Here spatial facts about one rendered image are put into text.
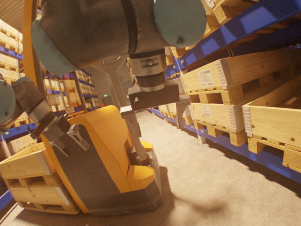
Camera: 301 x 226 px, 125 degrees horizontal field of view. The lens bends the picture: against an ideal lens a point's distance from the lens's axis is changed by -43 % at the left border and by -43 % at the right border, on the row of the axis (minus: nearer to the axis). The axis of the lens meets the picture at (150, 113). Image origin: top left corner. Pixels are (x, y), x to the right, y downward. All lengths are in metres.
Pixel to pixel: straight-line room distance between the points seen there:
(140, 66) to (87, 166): 0.84
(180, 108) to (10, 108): 0.44
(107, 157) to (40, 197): 1.04
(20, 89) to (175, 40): 0.48
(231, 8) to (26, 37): 1.66
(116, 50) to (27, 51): 1.28
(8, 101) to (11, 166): 1.53
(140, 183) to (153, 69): 0.81
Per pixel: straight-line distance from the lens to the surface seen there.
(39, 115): 0.51
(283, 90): 1.50
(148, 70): 0.31
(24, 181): 1.78
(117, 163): 0.93
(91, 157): 0.97
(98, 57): 0.18
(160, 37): 0.19
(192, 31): 0.19
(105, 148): 0.90
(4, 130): 0.52
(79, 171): 1.09
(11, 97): 0.36
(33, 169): 1.48
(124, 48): 0.18
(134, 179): 0.98
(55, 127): 0.51
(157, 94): 0.35
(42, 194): 1.63
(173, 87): 0.35
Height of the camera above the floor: 0.87
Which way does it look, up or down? 8 degrees down
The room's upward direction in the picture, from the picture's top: 18 degrees counter-clockwise
